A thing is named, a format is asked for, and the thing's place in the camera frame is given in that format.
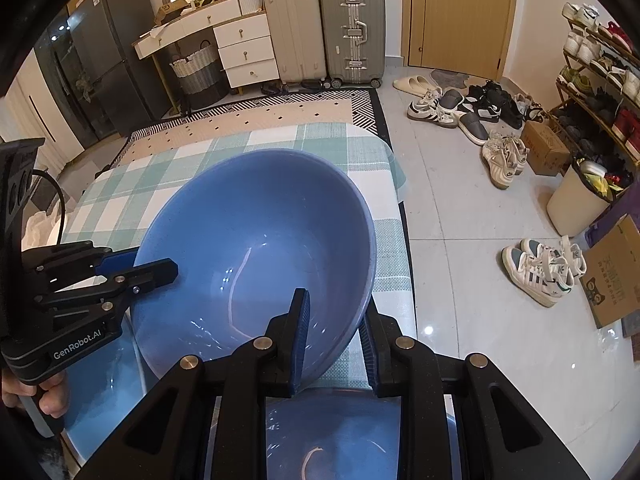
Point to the shoe rack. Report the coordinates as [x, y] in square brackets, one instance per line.
[600, 79]

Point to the woven laundry basket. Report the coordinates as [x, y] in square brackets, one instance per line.
[201, 76]

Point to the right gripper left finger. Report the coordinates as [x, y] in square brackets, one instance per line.
[269, 366]

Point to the left hand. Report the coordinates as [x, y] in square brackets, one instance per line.
[54, 393]

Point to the large open cardboard box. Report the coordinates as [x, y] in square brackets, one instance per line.
[611, 283]

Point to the white drawer cabinet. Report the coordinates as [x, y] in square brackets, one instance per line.
[241, 33]

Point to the patterned floor rug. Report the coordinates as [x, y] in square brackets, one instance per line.
[359, 107]

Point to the silver suitcase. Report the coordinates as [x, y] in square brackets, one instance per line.
[354, 33]

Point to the white trash bin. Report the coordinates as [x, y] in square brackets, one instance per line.
[581, 197]

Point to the beige suitcase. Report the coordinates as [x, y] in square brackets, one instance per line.
[297, 39]

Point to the wooden door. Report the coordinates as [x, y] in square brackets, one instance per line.
[463, 36]

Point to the white green sneaker pair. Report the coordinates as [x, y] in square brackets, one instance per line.
[545, 273]

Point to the blue bowl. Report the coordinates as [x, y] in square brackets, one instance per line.
[245, 234]
[322, 433]

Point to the brown cardboard box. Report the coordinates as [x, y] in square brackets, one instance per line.
[548, 155]

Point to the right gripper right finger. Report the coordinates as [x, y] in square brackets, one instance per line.
[400, 367]

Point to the teal checked tablecloth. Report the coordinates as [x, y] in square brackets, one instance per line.
[119, 206]

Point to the black refrigerator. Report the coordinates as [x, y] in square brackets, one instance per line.
[96, 79]

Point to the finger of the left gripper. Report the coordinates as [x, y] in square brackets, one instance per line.
[117, 262]
[142, 277]

